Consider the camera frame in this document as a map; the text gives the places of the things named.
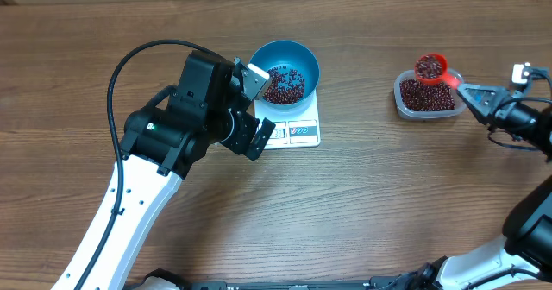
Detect red scoop blue handle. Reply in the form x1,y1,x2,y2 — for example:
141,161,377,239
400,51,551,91
414,53,461,90

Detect red beans in bowl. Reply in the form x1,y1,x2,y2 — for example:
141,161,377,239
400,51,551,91
263,66,306,104

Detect blue bowl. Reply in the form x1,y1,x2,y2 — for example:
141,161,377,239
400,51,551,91
250,40,321,102

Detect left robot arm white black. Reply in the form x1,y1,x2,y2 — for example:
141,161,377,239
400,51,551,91
54,50,275,289

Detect clear plastic container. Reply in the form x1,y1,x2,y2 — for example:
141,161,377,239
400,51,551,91
394,70,467,120

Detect red beans in scoop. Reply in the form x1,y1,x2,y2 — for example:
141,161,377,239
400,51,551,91
415,54,443,79

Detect white kitchen scale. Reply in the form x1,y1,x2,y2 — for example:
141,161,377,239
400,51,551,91
254,91,321,150

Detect red beans in container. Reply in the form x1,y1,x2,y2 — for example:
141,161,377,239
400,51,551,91
399,79,456,111

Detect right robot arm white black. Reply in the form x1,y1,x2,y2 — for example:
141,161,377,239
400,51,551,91
435,83,551,289

